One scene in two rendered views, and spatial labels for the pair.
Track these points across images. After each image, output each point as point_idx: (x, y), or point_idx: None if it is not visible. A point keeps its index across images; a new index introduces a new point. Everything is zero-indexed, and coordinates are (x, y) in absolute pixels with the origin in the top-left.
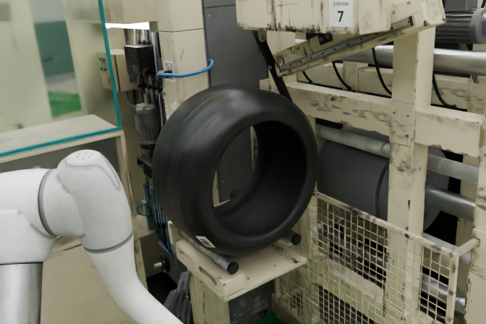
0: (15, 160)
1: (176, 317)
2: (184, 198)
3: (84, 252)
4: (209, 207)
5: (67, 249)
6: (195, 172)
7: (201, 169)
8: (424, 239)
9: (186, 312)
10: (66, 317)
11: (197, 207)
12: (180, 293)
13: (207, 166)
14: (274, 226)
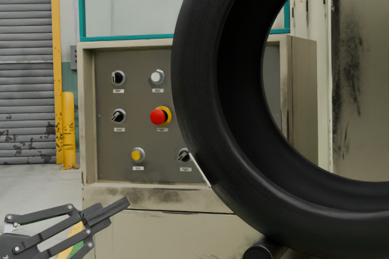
0: (134, 54)
1: (28, 238)
2: (172, 66)
3: (191, 229)
4: (203, 91)
5: (168, 212)
6: (188, 11)
7: (195, 6)
8: None
9: (72, 255)
10: None
11: (182, 84)
12: (73, 214)
13: (207, 1)
14: (388, 207)
